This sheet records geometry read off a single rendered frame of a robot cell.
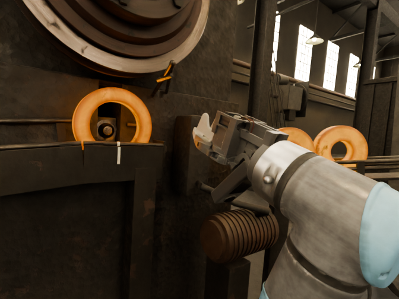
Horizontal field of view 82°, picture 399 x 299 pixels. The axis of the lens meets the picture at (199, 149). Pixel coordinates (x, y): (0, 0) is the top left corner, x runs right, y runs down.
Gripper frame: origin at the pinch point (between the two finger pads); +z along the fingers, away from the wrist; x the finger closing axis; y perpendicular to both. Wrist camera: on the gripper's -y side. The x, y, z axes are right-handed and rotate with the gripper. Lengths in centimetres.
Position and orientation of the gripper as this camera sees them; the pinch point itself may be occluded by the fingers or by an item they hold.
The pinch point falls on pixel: (198, 133)
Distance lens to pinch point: 49.9
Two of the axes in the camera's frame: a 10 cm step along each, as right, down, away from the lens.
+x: -8.2, -0.2, -5.7
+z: -5.2, -4.0, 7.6
